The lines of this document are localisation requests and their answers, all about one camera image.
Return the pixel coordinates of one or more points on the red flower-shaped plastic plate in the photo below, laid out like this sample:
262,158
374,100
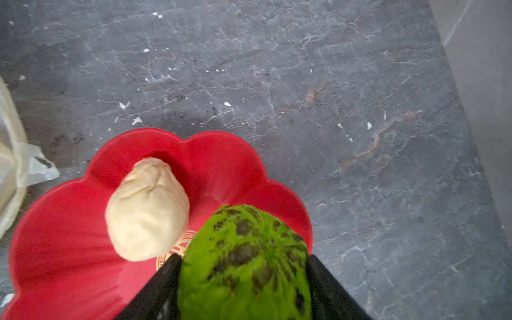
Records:
61,260

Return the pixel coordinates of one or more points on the cream translucent plastic bag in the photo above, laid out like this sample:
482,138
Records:
22,164

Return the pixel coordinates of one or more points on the fake cream garlic bulb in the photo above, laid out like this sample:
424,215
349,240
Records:
148,213

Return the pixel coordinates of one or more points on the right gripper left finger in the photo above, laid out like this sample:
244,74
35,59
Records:
158,298

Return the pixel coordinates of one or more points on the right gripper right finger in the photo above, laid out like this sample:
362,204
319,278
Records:
329,300

